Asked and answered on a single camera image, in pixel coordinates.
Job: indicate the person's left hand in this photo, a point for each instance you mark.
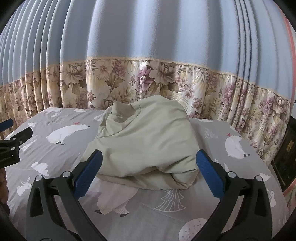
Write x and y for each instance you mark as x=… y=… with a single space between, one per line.
x=4 y=192

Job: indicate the blue floral curtain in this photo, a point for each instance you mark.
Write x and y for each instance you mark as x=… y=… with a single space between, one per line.
x=230 y=61

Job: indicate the light green jacket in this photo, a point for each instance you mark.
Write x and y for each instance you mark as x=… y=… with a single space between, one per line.
x=148 y=144

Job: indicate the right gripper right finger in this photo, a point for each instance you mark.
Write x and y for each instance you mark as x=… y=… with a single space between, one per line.
x=254 y=219

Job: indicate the dark cabinet at right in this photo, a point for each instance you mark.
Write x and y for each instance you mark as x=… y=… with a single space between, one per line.
x=284 y=161

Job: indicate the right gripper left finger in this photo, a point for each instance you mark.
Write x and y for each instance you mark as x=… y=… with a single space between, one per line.
x=43 y=219

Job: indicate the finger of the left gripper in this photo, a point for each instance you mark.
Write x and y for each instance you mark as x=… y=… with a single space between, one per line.
x=6 y=125
x=21 y=137

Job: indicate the grey animal print bedsheet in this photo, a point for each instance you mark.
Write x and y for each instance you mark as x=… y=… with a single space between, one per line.
x=60 y=137

